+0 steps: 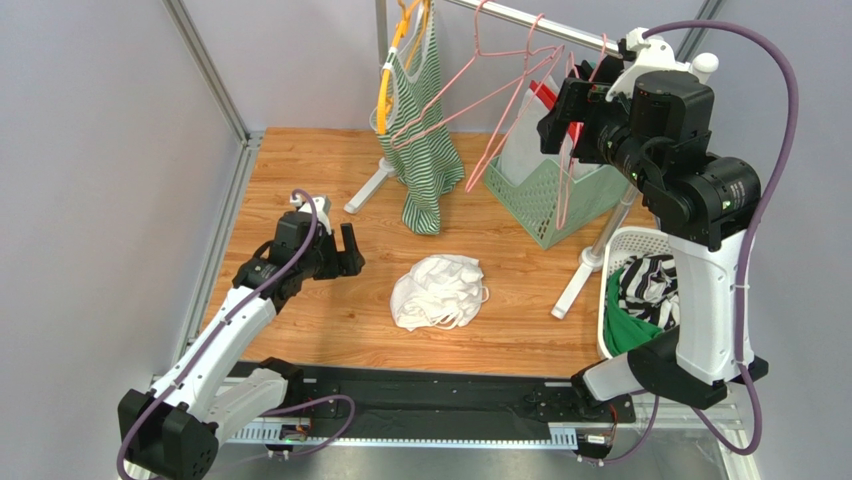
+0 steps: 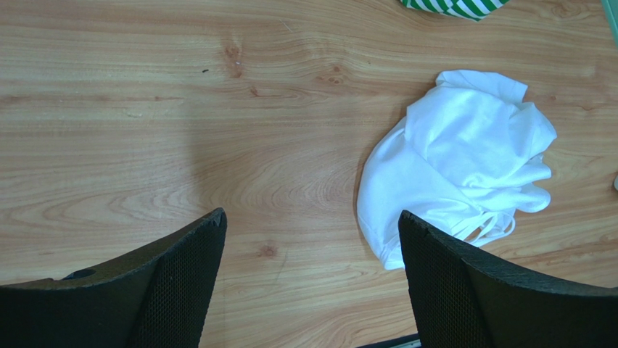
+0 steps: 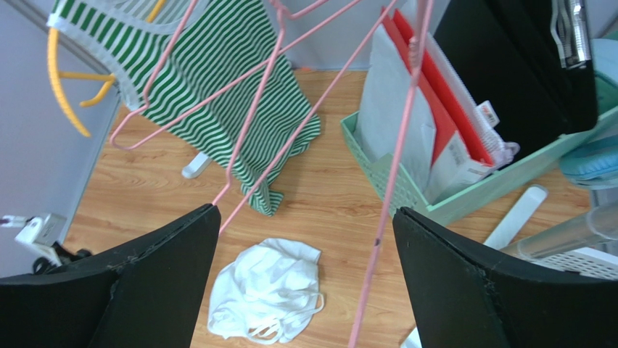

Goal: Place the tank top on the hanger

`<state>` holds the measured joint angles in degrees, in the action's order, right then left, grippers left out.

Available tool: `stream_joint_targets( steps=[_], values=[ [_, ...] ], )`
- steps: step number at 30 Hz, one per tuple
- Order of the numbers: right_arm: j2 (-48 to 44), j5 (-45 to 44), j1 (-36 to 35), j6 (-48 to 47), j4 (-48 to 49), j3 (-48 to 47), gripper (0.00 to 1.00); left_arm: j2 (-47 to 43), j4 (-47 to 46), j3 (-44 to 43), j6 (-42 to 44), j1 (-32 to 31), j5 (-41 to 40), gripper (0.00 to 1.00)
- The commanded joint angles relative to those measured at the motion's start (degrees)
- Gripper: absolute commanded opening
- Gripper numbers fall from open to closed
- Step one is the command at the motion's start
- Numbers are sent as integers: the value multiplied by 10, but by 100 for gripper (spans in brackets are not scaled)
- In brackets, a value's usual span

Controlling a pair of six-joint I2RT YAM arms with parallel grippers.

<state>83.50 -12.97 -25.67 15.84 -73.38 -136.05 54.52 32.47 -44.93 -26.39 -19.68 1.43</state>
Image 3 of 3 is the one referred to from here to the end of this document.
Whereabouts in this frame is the light blue round object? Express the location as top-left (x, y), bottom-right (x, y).
top-left (559, 35), bottom-right (617, 190)

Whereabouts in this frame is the red folder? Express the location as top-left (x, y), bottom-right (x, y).
top-left (382, 9), bottom-right (494, 167)

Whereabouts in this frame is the silver clothes rack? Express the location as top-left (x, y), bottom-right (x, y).
top-left (181, 0), bottom-right (618, 348)

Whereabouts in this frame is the green striped tank top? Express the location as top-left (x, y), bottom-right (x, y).
top-left (48, 1), bottom-right (321, 216)

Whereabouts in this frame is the white laundry basket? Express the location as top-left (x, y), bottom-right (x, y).
top-left (532, 247), bottom-right (617, 281)

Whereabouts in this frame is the white tank top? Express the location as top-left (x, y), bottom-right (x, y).
top-left (207, 238), bottom-right (325, 345)

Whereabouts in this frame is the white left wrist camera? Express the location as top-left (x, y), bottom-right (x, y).
top-left (1, 213), bottom-right (67, 256)

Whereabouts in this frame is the black folder with clip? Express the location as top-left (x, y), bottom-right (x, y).
top-left (433, 0), bottom-right (598, 161)

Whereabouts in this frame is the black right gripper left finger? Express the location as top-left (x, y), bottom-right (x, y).
top-left (1, 204), bottom-right (221, 347)

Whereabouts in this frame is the grey translucent folder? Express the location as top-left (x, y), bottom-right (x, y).
top-left (354, 25), bottom-right (437, 189)

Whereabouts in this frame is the white paper box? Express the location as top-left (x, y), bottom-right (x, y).
top-left (424, 131), bottom-right (494, 204)

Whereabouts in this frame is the yellow plastic hanger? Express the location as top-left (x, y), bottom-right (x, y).
top-left (46, 1), bottom-right (188, 137)

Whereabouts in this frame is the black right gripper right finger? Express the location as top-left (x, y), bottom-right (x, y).
top-left (392, 207), bottom-right (617, 347)

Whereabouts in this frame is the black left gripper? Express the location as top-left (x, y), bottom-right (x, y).
top-left (32, 242), bottom-right (92, 275)

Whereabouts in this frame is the green plastic basket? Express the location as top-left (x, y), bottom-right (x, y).
top-left (340, 77), bottom-right (618, 228)

